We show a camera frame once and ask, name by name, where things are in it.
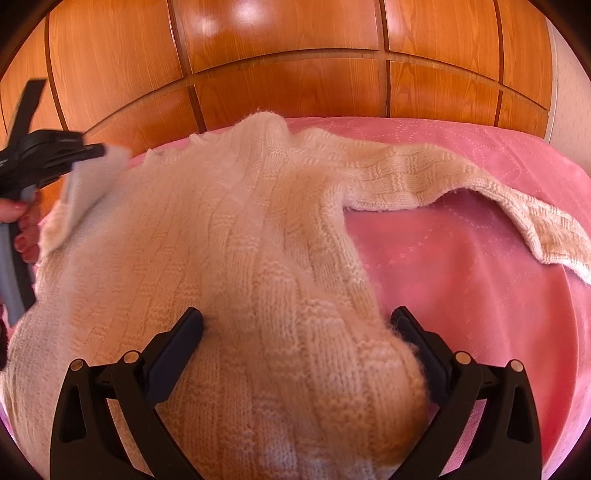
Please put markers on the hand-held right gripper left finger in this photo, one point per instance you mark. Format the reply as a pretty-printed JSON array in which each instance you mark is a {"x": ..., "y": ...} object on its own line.
[{"x": 185, "y": 331}]

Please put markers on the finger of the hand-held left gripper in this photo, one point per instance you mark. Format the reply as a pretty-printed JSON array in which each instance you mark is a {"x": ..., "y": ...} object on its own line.
[{"x": 64, "y": 154}]

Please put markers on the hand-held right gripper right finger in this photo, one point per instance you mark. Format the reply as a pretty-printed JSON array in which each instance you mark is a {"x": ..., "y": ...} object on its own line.
[{"x": 414, "y": 340}]

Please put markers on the cream knitted sweater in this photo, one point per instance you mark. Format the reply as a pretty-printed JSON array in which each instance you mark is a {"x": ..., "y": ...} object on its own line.
[{"x": 231, "y": 230}]

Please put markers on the person's left hand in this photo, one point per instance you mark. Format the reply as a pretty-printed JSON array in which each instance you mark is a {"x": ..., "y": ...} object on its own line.
[{"x": 27, "y": 242}]

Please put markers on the pink bedspread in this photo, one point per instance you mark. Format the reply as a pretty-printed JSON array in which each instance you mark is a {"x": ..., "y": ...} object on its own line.
[{"x": 461, "y": 277}]

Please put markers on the wooden panelled wardrobe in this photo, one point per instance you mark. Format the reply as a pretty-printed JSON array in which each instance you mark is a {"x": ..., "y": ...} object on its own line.
[{"x": 277, "y": 37}]

